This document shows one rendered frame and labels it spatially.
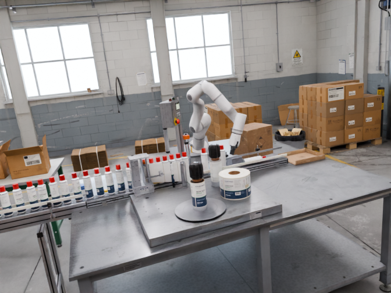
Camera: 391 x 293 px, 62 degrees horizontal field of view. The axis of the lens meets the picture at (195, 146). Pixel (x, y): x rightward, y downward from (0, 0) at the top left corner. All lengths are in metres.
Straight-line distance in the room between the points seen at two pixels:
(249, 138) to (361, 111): 3.61
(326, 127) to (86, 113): 5.12
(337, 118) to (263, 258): 4.23
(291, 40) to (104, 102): 4.78
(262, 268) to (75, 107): 6.47
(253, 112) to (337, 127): 1.43
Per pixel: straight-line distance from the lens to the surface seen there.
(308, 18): 9.01
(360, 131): 6.32
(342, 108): 5.99
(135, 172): 2.26
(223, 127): 5.81
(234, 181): 2.02
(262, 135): 2.98
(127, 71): 7.75
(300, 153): 3.13
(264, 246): 2.00
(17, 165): 3.73
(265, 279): 2.13
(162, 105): 2.40
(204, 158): 2.52
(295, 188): 2.36
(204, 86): 2.60
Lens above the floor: 1.72
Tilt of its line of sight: 14 degrees down
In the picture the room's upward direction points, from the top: 6 degrees counter-clockwise
